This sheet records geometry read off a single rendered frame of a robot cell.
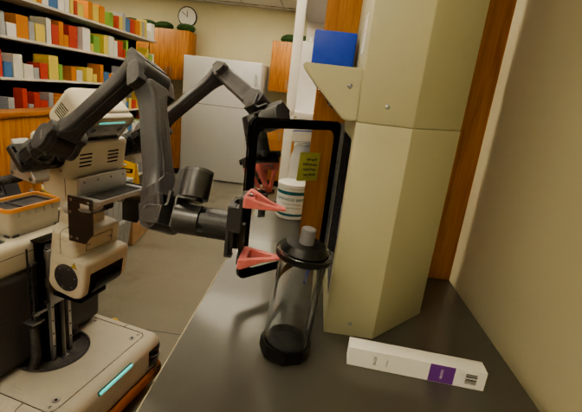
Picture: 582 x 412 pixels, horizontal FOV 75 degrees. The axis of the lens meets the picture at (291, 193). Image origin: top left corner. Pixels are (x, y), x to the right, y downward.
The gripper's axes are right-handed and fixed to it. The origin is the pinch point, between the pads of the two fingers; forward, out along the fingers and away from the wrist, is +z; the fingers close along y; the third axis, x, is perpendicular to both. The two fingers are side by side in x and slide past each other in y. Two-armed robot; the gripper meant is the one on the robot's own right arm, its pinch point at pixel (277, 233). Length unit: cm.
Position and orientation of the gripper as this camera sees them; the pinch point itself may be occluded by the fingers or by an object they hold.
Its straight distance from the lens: 71.6
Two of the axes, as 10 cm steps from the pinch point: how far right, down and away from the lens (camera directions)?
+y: 1.3, -9.6, -2.6
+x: 0.9, -2.5, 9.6
